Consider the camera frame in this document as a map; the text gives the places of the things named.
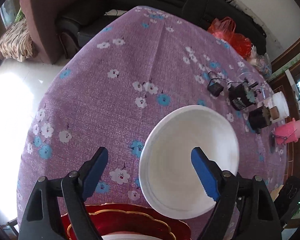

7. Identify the purple floral tablecloth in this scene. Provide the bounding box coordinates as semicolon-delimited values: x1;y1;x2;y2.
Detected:
16;5;291;240

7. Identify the small black charger plug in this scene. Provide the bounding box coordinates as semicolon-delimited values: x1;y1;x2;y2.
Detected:
207;71;224;98

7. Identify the maroon armchair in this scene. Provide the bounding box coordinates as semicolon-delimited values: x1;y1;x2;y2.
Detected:
20;0;109;64

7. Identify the red scalloped gold-rimmed plate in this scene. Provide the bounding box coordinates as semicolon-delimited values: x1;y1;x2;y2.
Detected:
60;203;192;240

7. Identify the black sofa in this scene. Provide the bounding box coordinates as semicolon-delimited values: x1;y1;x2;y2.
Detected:
108;0;267;55

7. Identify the clear plastic bag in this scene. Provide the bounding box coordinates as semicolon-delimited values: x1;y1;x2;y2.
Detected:
248;46;272;80

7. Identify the pink knitted sleeve flask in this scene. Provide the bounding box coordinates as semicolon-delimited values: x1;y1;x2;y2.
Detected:
274;118;300;145

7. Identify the black jar with cables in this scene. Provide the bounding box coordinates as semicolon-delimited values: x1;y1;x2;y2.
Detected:
228;79;260;111

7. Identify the large white paper bowl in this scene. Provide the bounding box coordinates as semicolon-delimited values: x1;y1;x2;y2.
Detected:
139;105;239;219

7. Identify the wooden cabinet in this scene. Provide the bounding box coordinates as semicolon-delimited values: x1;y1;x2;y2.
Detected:
269;38;300;180

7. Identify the red plastic bag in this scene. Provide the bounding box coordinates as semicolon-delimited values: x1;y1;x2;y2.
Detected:
207;17;252;59

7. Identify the patterned cushion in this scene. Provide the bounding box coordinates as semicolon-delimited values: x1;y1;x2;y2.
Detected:
0;18;34;62

